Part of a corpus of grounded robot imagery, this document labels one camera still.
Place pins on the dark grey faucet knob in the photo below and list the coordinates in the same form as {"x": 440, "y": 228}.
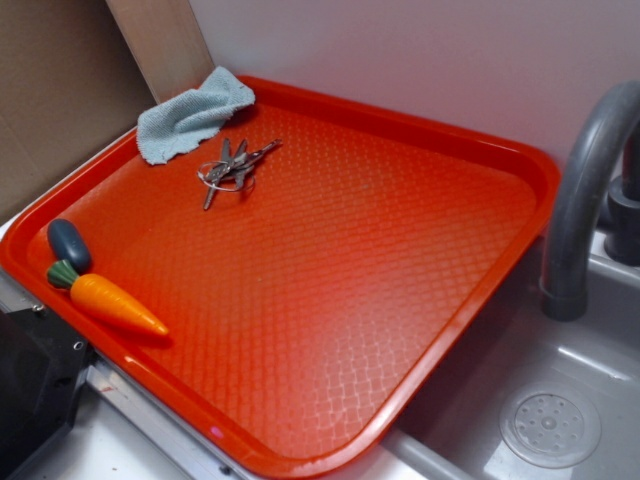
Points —
{"x": 622, "y": 243}

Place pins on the grey plastic sink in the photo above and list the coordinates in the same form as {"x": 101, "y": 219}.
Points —
{"x": 450, "y": 430}

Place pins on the orange toy carrot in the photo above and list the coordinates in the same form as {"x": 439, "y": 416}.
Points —
{"x": 103, "y": 300}

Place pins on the silver key bunch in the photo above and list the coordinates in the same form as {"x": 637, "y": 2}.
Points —
{"x": 234, "y": 171}

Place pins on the brown cardboard panel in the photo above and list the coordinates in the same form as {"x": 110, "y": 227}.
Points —
{"x": 69, "y": 87}

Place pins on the wooden board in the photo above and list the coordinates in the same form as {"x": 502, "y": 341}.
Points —
{"x": 166, "y": 43}

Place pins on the light blue cloth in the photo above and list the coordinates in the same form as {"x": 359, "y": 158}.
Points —
{"x": 177, "y": 126}

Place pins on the red plastic tray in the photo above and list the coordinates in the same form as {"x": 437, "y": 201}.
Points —
{"x": 305, "y": 313}

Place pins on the dark blue oval object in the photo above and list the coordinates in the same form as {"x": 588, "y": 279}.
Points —
{"x": 67, "y": 243}

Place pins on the sink drain strainer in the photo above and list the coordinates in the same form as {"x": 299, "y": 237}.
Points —
{"x": 550, "y": 425}

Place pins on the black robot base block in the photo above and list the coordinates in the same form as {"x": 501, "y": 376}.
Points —
{"x": 44, "y": 363}

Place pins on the grey curved faucet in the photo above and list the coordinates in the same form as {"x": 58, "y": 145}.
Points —
{"x": 594, "y": 161}

